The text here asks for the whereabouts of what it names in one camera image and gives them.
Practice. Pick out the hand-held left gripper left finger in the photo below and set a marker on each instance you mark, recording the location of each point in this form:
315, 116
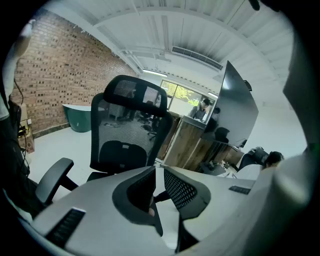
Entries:
100, 200

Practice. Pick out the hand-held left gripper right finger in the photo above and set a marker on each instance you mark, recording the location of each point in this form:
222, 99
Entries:
225, 207

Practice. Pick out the black chair armrest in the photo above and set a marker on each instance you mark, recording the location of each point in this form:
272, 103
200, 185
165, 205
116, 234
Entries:
53, 178

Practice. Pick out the wooden partition counter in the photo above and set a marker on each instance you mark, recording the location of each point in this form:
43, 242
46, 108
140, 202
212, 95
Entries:
187, 145

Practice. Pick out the dark green tub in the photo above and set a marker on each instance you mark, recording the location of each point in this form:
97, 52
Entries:
78, 120

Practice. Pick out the black mesh office chair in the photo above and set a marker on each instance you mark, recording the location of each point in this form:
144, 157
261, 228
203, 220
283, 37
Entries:
130, 115

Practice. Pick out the person's body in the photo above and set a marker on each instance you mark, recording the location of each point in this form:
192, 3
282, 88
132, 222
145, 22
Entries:
11, 162

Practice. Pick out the large black flat screen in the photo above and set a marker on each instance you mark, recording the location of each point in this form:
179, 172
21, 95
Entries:
236, 107

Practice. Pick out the window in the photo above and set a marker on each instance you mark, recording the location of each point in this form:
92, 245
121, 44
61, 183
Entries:
178, 92

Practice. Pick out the ceiling tube light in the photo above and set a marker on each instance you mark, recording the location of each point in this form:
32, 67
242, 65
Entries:
155, 73

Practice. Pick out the ceiling air vent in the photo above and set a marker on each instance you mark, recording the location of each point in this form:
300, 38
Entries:
197, 58

